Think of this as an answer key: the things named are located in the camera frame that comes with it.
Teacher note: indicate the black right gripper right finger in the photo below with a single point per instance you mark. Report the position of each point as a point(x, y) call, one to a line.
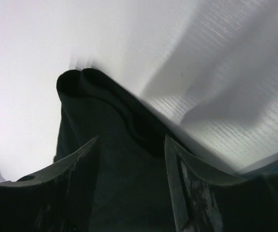
point(205, 199)

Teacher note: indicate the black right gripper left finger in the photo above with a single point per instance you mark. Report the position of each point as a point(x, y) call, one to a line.
point(57, 198)

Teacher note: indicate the black t-shirt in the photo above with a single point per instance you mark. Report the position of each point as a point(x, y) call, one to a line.
point(135, 181)

